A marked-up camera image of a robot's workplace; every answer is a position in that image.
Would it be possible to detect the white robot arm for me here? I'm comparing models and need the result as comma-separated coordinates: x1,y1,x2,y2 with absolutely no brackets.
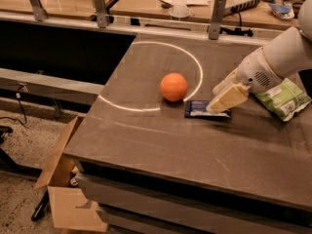
207,0,312,113

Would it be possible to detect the green chip bag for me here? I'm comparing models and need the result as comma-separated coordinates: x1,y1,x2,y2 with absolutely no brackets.
255,78,312,122

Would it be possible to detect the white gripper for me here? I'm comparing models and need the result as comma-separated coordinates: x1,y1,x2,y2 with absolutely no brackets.
207,48,283,113

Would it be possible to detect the grey metal bracket left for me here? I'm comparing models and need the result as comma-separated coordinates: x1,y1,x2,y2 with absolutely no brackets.
29,0,48,21

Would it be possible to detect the grey metal bracket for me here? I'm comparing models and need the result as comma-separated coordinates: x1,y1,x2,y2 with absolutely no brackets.
209,0,227,40
94,0,108,28
29,0,48,21

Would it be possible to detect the cardboard box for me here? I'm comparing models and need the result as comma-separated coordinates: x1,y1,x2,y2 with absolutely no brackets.
34,116,107,233

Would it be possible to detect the grey metal bracket middle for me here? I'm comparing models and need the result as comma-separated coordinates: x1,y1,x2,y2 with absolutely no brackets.
94,0,108,28

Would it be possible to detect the black cable on floor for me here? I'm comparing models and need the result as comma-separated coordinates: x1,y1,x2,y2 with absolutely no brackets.
0,91,29,129

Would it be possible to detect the dark blue rxbar wrapper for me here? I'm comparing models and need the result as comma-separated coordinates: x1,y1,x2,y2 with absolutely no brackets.
184,100,231,119

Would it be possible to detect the blue white packet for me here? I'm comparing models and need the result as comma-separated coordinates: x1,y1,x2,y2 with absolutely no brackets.
269,4,294,20

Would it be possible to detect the grey metal rail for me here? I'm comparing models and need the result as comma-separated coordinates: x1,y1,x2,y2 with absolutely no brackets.
0,68,103,105

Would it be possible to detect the orange ball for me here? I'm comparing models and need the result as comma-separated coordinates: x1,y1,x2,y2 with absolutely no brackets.
160,73,187,102

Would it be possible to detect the white face mask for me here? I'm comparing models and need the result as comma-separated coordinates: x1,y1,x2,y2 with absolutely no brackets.
169,4,191,19

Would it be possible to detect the grey metal bracket right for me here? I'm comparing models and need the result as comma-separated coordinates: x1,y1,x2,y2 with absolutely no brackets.
209,0,227,40

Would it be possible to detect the grey power strip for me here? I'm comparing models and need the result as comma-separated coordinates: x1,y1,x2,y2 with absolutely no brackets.
224,0,261,16

